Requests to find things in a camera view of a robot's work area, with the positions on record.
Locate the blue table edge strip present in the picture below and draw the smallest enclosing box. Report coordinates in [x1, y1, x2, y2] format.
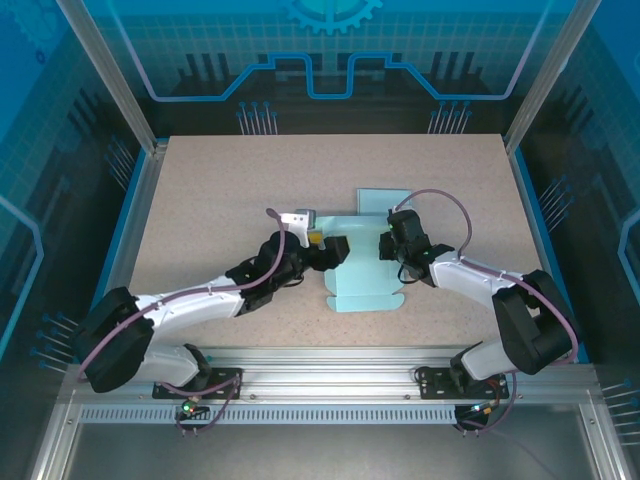
[508, 148, 592, 364]
[72, 149, 151, 364]

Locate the small connector with green light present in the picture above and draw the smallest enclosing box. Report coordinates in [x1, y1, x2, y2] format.
[467, 399, 501, 419]
[180, 396, 210, 419]

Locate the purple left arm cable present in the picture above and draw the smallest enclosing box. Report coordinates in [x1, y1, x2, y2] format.
[75, 207, 289, 434]

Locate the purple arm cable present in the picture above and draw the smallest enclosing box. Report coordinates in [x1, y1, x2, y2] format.
[75, 207, 289, 434]
[394, 188, 581, 434]

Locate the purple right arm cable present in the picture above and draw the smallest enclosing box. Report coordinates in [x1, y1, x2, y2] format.
[394, 188, 581, 434]

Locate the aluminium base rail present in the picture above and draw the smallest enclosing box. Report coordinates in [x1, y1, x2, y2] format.
[58, 344, 599, 405]

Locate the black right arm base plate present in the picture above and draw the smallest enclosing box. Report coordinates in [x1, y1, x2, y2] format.
[415, 366, 510, 401]

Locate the aluminium side rail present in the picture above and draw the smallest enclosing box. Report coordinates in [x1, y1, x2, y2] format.
[82, 142, 169, 364]

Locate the slotted grey cable duct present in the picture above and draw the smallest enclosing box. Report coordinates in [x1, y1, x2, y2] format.
[78, 404, 460, 426]

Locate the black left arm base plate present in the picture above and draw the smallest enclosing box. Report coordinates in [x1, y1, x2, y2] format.
[152, 367, 245, 401]

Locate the aluminium frame post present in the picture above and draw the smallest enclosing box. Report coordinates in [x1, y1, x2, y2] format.
[54, 0, 170, 157]
[502, 0, 604, 154]

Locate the aluminium lower frame bar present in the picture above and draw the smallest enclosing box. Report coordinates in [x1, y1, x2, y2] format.
[27, 399, 84, 480]
[578, 402, 632, 480]

